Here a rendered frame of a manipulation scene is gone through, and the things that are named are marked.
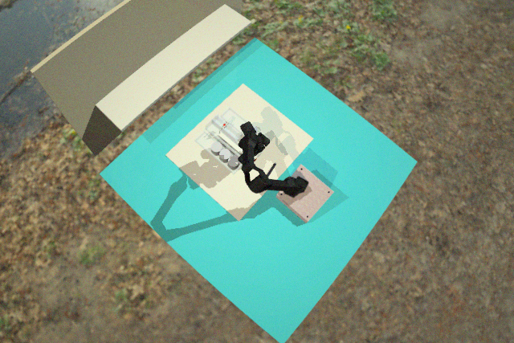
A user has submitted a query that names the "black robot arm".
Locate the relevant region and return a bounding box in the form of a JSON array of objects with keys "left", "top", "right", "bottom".
[{"left": 239, "top": 121, "right": 308, "bottom": 198}]

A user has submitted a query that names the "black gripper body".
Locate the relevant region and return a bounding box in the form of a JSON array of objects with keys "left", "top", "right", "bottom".
[{"left": 238, "top": 134, "right": 270, "bottom": 163}]

